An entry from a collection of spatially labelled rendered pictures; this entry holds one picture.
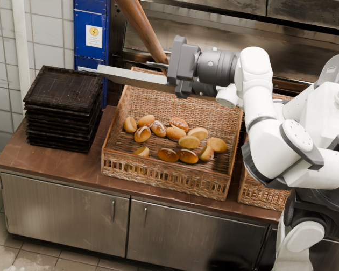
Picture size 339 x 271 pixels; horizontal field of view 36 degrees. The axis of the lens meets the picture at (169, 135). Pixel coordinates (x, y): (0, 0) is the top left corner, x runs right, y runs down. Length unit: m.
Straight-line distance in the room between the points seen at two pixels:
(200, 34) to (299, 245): 1.09
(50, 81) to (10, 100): 0.52
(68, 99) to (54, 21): 0.41
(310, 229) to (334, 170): 0.52
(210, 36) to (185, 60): 1.10
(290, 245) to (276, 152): 0.70
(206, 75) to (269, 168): 0.30
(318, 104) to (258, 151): 0.44
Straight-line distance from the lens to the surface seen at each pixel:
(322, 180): 1.15
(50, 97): 2.31
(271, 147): 1.06
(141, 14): 0.85
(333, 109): 1.45
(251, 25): 2.31
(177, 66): 1.28
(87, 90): 2.35
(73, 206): 2.41
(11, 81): 2.80
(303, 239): 1.70
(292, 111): 1.74
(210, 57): 1.25
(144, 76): 1.84
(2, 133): 3.05
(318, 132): 1.39
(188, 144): 2.41
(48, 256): 2.74
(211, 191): 2.22
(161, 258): 2.54
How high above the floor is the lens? 2.19
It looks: 40 degrees down
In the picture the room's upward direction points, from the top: 8 degrees clockwise
